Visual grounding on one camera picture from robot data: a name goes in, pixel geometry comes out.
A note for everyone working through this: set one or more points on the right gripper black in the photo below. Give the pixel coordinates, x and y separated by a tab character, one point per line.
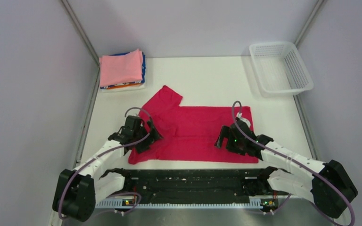
230	148

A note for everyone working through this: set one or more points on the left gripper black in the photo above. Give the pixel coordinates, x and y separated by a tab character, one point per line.
154	136

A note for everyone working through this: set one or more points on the crimson red t shirt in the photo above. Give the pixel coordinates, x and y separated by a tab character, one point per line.
189	132

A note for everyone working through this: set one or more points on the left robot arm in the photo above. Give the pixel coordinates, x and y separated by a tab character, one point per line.
78	190

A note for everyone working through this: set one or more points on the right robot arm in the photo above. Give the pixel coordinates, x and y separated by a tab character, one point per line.
325	184

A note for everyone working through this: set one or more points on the white folded t shirt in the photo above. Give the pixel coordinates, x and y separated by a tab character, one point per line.
123	89

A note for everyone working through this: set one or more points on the orange folded t shirt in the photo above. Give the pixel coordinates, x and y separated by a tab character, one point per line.
123	86

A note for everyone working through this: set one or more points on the blue folded t shirt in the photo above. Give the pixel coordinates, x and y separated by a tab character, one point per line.
143	67

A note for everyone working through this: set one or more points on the pink folded t shirt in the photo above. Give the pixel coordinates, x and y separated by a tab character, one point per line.
121	67

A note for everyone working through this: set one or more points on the white plastic basket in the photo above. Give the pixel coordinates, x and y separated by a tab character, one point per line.
279	69

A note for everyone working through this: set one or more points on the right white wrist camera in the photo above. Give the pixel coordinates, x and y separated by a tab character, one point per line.
240	117

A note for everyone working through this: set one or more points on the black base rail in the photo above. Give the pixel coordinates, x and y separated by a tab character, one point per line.
218	186

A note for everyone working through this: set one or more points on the white cable duct strip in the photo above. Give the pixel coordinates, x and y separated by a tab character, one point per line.
112	203

